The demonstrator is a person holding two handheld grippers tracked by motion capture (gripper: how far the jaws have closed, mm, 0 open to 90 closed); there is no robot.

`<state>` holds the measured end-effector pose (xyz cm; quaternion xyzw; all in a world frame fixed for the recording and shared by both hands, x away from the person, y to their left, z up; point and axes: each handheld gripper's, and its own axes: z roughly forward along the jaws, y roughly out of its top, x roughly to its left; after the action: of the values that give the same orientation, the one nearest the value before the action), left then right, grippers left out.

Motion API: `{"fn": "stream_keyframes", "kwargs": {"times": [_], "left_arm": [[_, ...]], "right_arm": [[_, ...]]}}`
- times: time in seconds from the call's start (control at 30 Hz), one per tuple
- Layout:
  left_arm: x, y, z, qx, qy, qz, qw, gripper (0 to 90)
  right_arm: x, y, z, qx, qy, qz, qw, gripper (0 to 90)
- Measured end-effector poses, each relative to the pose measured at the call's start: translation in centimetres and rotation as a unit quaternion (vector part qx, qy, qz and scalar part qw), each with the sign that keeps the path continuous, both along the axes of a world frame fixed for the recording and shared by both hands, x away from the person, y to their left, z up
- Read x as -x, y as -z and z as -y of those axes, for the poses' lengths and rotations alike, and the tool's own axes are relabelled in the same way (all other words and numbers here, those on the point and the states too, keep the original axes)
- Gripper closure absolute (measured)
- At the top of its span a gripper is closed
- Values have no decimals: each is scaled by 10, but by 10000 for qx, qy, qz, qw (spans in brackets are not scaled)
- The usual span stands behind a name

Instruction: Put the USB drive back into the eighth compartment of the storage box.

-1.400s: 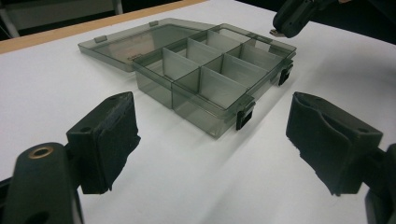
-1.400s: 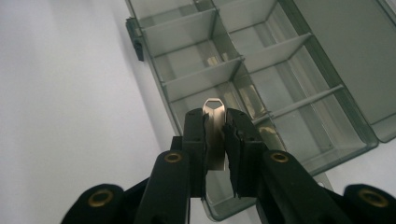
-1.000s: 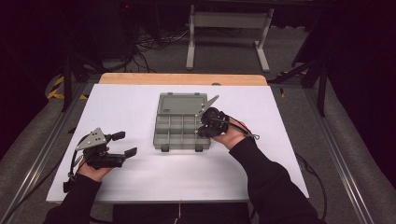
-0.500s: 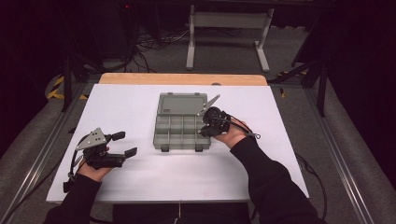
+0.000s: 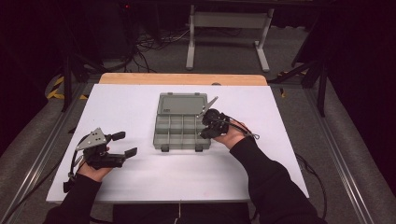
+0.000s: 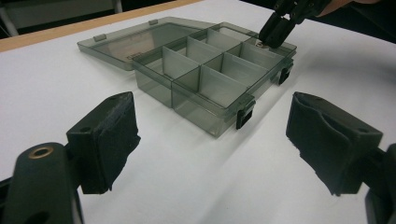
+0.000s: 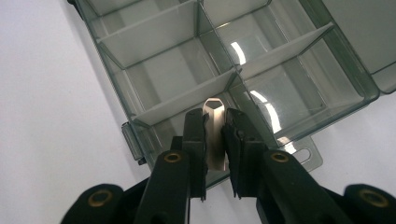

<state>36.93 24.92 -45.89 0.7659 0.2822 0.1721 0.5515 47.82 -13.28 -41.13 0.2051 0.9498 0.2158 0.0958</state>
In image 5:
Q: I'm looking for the yellow black floor tape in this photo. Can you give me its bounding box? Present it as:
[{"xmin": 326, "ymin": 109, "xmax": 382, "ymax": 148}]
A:
[{"xmin": 46, "ymin": 76, "xmax": 90, "ymax": 101}]

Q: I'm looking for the wooden table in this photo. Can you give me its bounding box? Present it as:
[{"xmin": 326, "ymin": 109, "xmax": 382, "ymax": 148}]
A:
[{"xmin": 98, "ymin": 72, "xmax": 268, "ymax": 87}]

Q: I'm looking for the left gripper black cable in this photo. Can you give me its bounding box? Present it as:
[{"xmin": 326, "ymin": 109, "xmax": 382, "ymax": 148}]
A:
[{"xmin": 63, "ymin": 148, "xmax": 86, "ymax": 194}]

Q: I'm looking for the grey transparent compartment box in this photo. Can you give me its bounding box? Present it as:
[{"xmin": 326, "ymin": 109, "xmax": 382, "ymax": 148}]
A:
[{"xmin": 152, "ymin": 91, "xmax": 212, "ymax": 153}]

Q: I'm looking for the bundle of floor cables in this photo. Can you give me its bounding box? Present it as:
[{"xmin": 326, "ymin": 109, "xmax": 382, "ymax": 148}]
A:
[{"xmin": 122, "ymin": 26, "xmax": 191, "ymax": 73}]

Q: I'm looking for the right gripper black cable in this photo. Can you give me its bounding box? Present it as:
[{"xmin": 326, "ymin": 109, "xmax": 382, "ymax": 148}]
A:
[{"xmin": 222, "ymin": 115, "xmax": 328, "ymax": 220}]

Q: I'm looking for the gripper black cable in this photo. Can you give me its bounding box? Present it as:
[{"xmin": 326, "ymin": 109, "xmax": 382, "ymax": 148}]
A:
[
  {"xmin": 63, "ymin": 148, "xmax": 86, "ymax": 194},
  {"xmin": 222, "ymin": 115, "xmax": 328, "ymax": 220}
]

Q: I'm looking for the person's torso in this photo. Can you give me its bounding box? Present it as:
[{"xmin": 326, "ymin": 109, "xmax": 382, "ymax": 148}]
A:
[{"xmin": 111, "ymin": 203, "xmax": 251, "ymax": 224}]

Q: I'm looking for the black tripod stand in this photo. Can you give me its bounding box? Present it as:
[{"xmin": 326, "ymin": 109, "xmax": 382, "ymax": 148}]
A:
[
  {"xmin": 60, "ymin": 54, "xmax": 106, "ymax": 114},
  {"xmin": 267, "ymin": 57, "xmax": 332, "ymax": 119}
]

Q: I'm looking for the person's left hand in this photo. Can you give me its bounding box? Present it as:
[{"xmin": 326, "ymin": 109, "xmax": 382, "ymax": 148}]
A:
[{"xmin": 77, "ymin": 147, "xmax": 114, "ymax": 183}]

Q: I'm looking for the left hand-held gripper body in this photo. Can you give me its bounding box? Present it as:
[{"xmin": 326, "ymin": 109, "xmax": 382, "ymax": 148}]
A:
[{"xmin": 74, "ymin": 127, "xmax": 127, "ymax": 171}]

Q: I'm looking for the grey metal stand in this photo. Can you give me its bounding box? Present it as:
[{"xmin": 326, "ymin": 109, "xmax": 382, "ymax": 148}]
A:
[{"xmin": 185, "ymin": 4, "xmax": 276, "ymax": 73}]

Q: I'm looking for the white table board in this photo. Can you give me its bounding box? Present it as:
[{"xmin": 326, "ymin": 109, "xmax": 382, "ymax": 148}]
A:
[{"xmin": 46, "ymin": 83, "xmax": 310, "ymax": 203}]

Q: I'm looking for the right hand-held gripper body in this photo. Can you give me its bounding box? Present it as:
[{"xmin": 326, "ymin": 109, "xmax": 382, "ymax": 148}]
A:
[{"xmin": 196, "ymin": 95, "xmax": 232, "ymax": 138}]

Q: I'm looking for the aluminium floor rail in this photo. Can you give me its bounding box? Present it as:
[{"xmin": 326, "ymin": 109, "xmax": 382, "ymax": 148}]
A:
[
  {"xmin": 303, "ymin": 88, "xmax": 376, "ymax": 224},
  {"xmin": 0, "ymin": 83, "xmax": 96, "ymax": 224}
]

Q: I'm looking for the person's right hand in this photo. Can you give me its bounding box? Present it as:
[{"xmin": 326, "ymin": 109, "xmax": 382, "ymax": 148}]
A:
[{"xmin": 213, "ymin": 120, "xmax": 250, "ymax": 150}]

